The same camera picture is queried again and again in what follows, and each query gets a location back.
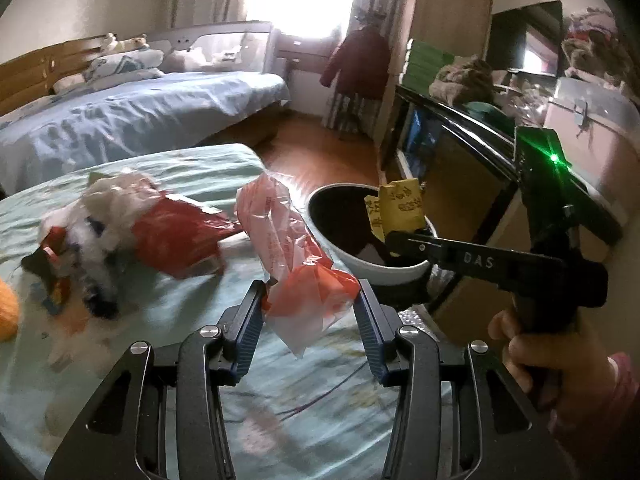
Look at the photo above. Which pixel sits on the white patterned mat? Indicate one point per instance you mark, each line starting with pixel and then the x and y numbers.
pixel 415 321

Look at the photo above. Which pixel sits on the white plush toy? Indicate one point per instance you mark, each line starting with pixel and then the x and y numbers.
pixel 182 60

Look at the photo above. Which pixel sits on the wooden headboard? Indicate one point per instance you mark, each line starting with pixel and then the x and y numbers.
pixel 40 70

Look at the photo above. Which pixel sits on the white radiator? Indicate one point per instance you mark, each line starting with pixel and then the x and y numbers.
pixel 350 112

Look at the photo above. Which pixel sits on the orange plush toy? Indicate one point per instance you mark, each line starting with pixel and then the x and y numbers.
pixel 6 312

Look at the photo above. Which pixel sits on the clear red plastic wrapper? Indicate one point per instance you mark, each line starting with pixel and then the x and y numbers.
pixel 295 260

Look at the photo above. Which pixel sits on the clear plastic storage box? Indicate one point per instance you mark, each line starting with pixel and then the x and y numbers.
pixel 605 135

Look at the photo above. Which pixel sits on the plain white pillow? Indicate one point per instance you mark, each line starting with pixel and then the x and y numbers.
pixel 67 83

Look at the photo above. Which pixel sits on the blue printed white pillow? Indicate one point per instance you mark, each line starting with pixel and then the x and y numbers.
pixel 122 66

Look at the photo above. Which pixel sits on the pile of crumpled wrappers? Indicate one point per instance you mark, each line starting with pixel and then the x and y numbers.
pixel 100 230

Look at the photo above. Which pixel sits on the blue bed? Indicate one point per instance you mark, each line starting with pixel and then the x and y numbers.
pixel 125 115

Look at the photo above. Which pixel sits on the stack of green boxes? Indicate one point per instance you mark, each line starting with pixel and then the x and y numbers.
pixel 420 65

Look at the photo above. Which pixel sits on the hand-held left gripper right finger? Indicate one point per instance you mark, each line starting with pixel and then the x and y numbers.
pixel 372 335

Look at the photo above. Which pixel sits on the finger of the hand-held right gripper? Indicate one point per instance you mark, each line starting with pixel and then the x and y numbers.
pixel 412 247

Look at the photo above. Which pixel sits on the mixed clothes pile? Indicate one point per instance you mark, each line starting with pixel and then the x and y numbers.
pixel 600 40

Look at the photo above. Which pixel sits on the green floral bedsheet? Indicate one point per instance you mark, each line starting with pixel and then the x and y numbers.
pixel 200 310

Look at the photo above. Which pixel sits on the grey bed rail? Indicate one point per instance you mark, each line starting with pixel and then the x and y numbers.
pixel 220 30

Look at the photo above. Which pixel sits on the brown clothes pile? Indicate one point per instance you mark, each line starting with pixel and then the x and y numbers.
pixel 462 80

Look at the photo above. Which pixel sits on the yellow snack packet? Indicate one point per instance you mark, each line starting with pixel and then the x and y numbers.
pixel 400 205

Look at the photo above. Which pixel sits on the black television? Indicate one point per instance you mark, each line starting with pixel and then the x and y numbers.
pixel 515 35

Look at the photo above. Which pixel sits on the colourful wrapper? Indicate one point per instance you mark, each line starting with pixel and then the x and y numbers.
pixel 52 270

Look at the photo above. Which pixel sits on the white bin with black liner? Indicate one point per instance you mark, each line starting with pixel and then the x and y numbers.
pixel 380 270

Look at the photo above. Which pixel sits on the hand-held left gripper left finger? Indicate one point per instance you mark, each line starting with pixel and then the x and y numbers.
pixel 249 332

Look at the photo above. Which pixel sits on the red jacket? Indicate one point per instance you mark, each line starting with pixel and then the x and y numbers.
pixel 357 60

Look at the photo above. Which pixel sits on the red plastic bag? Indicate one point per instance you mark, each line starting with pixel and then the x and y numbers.
pixel 175 235

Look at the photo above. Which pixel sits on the black television cabinet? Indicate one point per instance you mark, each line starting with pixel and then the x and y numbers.
pixel 465 170

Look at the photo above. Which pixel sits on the person's right hand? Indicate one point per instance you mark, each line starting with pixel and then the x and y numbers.
pixel 555 355

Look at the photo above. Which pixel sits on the person's right forearm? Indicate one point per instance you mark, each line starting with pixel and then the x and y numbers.
pixel 605 425

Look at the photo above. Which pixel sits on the wooden wardrobe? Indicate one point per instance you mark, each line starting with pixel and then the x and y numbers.
pixel 445 5

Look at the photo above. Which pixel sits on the cream plush toy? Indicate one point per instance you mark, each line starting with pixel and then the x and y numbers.
pixel 122 44

